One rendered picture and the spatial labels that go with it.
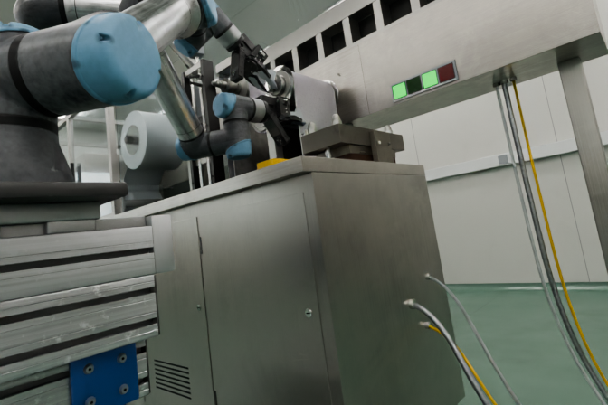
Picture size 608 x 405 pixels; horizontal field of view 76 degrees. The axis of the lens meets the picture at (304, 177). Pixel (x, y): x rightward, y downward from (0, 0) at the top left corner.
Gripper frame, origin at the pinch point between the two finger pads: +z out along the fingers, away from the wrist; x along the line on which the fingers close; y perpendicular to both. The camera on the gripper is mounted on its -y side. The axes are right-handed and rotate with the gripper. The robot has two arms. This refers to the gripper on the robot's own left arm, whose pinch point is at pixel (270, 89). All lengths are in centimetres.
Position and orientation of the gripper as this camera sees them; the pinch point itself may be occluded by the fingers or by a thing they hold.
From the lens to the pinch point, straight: 143.6
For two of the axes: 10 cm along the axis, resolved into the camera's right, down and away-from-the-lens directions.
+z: 6.0, 6.4, 4.7
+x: -7.2, 1.9, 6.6
